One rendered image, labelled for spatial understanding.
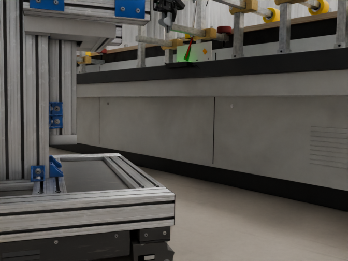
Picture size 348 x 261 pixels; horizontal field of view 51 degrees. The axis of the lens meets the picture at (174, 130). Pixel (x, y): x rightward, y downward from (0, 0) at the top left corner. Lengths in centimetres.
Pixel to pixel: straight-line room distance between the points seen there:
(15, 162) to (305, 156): 130
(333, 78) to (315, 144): 39
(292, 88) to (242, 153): 56
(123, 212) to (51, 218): 18
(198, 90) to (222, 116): 25
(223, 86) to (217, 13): 902
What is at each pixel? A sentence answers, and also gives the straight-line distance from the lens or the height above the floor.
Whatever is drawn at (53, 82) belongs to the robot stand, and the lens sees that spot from 129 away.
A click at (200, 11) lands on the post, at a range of 204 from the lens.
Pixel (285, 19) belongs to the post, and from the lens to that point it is 172.
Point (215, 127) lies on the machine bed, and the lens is 218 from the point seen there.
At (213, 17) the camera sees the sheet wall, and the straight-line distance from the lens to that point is 1088.
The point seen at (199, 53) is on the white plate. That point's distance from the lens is 199.
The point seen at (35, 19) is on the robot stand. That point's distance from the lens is 119.
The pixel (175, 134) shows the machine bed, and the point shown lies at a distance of 242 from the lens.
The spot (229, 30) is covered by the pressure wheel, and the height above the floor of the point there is 88.
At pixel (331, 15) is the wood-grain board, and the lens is 186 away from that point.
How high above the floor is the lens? 47
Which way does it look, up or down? 4 degrees down
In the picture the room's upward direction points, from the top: 1 degrees clockwise
